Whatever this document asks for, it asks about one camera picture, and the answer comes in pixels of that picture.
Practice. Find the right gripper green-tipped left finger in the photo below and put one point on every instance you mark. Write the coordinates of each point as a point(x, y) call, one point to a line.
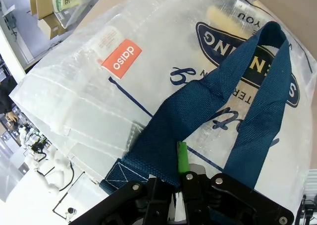
point(119, 205)

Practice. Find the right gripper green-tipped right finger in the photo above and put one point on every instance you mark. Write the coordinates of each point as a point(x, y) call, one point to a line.
point(223, 200)

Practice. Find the white humanoid robot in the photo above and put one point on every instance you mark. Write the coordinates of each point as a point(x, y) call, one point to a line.
point(53, 165)

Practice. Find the ribbed aluminium profile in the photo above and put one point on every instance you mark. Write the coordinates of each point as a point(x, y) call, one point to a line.
point(312, 183)

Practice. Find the person with blurred face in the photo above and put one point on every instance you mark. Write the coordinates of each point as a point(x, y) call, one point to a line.
point(7, 103)

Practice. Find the white rectangular table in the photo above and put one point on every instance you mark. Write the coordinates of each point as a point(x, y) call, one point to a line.
point(12, 51)

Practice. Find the clear plastic storage box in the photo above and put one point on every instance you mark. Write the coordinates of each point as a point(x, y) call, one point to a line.
point(74, 15)

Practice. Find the tall brown cardboard box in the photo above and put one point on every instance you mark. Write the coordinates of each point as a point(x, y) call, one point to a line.
point(40, 2)

